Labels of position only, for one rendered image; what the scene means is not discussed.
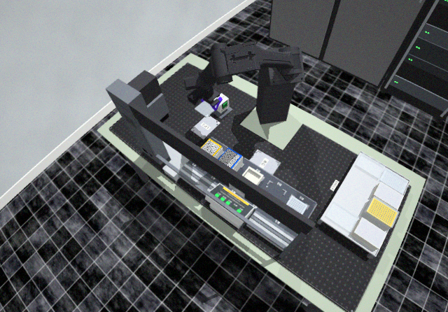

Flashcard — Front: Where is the white ready panel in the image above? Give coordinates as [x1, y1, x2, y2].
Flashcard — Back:
[213, 93, 233, 119]

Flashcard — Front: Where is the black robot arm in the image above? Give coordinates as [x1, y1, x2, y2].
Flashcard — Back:
[184, 41, 302, 106]

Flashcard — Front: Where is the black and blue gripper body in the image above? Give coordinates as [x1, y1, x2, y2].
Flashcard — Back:
[203, 86, 220, 106]

